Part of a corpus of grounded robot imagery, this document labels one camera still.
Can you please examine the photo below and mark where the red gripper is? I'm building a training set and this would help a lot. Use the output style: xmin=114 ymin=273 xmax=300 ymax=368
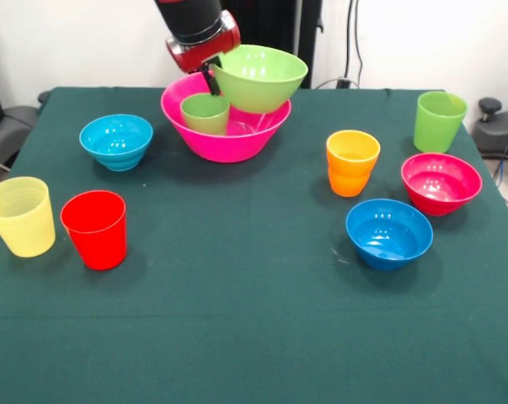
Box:
xmin=165 ymin=9 xmax=243 ymax=98

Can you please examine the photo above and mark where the large green bowl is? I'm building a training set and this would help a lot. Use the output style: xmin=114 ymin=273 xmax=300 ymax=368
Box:
xmin=211 ymin=44 xmax=310 ymax=115

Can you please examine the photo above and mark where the rounded green cup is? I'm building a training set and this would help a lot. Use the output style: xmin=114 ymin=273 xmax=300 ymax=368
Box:
xmin=179 ymin=93 xmax=231 ymax=137

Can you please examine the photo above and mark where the large pink bowl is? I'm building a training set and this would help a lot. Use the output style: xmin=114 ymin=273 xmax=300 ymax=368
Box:
xmin=159 ymin=72 xmax=293 ymax=164

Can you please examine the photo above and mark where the small cyan bowl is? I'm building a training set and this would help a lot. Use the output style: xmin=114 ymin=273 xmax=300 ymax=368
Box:
xmin=78 ymin=114 xmax=155 ymax=173

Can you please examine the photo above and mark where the orange cup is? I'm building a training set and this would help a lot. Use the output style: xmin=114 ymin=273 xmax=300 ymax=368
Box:
xmin=325 ymin=130 xmax=382 ymax=198

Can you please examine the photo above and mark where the red cup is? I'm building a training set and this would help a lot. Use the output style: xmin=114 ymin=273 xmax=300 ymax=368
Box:
xmin=59 ymin=189 xmax=127 ymax=271

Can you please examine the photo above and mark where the grey chair base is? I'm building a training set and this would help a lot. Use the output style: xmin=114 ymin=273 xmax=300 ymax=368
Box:
xmin=472 ymin=97 xmax=508 ymax=189
xmin=0 ymin=104 xmax=42 ymax=178

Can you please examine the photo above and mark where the dark green tablecloth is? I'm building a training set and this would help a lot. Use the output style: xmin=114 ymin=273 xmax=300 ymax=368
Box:
xmin=0 ymin=86 xmax=508 ymax=404

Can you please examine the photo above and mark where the tall green cup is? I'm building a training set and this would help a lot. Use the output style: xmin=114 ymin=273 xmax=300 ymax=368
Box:
xmin=413 ymin=91 xmax=469 ymax=154

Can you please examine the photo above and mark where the yellow cup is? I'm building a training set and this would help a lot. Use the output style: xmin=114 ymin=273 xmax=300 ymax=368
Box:
xmin=0 ymin=176 xmax=56 ymax=258

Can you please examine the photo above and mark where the small blue bowl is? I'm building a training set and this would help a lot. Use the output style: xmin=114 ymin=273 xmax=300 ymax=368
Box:
xmin=345 ymin=198 xmax=435 ymax=272

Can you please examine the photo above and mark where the small magenta bowl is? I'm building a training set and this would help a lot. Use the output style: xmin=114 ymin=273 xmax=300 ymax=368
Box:
xmin=400 ymin=151 xmax=484 ymax=217

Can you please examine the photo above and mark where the grey floor cable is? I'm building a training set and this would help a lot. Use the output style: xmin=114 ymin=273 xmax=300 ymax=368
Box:
xmin=313 ymin=77 xmax=363 ymax=91

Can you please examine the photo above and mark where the black hanging cable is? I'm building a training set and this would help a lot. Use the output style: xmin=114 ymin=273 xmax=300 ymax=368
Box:
xmin=345 ymin=0 xmax=366 ymax=81

